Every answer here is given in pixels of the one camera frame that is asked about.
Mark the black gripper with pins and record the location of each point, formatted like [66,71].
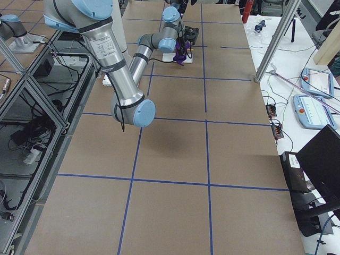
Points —
[181,48]

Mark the purple towel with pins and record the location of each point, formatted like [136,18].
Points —
[181,52]

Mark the white rack base tray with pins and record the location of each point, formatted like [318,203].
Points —
[167,57]

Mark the red fire extinguisher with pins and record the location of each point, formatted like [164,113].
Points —
[247,11]

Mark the dark blue tool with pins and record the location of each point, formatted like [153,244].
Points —
[259,27]

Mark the orange connector block far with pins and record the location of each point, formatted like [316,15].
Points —
[271,110]

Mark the orange connector block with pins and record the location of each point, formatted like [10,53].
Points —
[271,110]
[277,131]

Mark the orange connector block near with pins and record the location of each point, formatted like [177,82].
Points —
[277,131]

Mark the teach pendant far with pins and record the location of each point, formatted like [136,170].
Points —
[319,83]

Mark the teach pendant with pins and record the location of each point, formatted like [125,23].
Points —
[311,113]
[319,83]

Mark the brown paper table cover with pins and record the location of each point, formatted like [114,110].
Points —
[203,178]

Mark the teach pendant near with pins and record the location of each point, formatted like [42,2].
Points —
[311,113]

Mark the black computer box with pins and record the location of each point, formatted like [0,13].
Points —
[294,175]

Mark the black monitor with stand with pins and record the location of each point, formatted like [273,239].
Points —
[319,159]

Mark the white camera mast with base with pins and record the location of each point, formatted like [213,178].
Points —
[117,28]

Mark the aluminium frame post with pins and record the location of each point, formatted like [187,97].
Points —
[276,38]

